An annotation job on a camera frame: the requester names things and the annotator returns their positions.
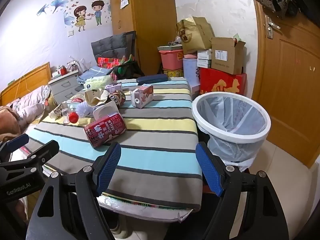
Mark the metal door handle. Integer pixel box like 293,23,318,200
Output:
265,15,280,39

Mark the dark blue glasses case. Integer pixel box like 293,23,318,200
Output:
136,74,168,84

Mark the pink storage bin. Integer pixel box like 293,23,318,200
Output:
159,49,185,71

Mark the red milk carton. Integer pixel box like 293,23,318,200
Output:
83,112,127,149

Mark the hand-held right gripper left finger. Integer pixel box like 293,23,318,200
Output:
26,141,123,240

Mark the green patterned flat box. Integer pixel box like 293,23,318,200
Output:
157,44,184,52

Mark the red gift box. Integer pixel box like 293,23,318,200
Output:
199,67,248,97

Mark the cartoon couple wall sticker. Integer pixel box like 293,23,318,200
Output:
36,0,112,33

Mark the translucent white bin liner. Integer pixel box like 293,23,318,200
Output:
194,96,265,173

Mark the dark plaid tote bag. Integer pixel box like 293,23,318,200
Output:
111,55,145,80

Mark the patterned paper cup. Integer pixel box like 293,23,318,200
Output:
49,101,69,119

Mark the grey nightstand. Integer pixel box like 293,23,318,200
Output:
48,71,80,105

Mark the wooden door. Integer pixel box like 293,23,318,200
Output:
247,0,320,168

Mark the striped tablecloth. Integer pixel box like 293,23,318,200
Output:
27,76,203,220

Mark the white plastic cup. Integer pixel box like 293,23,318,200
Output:
93,102,118,119

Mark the pink milk carton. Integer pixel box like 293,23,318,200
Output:
130,84,154,109

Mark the pale green tissue pack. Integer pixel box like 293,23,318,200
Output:
84,76,113,90

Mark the lavender bucket with pink lid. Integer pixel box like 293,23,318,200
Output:
182,53,201,85

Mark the open cardboard box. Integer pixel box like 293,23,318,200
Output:
211,37,247,75

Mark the pink bedding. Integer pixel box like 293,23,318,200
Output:
0,85,54,143

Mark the red cartoon snack packet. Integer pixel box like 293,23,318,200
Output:
108,91,126,108

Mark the brown paper bag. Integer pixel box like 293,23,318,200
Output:
175,17,215,55

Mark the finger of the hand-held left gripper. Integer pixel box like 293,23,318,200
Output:
0,140,60,168
0,134,30,157

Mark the grey cushioned chair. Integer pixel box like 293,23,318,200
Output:
91,31,137,60

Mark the yellow patterned box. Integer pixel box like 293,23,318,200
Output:
162,68,184,78

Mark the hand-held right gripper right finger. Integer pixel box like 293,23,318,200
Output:
195,142,294,240

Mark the wooden headboard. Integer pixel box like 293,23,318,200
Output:
0,62,52,107

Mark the clear bottle with red cap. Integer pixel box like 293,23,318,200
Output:
62,97,87,124

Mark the red plaid cloth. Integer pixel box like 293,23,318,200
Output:
97,57,120,69

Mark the cream cloth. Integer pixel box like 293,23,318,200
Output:
84,89,109,108

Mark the white round trash bin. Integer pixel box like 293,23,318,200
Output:
192,91,271,173

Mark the folded blue cloth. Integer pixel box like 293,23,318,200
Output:
76,66,112,84

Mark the white foam net sleeve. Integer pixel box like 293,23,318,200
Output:
75,102,94,118

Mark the beige slipper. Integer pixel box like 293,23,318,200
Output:
109,215,130,239

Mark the brown patterned hanging bag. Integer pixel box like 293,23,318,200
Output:
255,0,288,18

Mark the brown plush blanket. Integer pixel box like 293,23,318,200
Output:
0,105,22,143

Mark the small purple box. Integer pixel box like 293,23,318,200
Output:
104,82,123,94

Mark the wooden wardrobe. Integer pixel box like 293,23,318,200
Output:
110,0,178,77

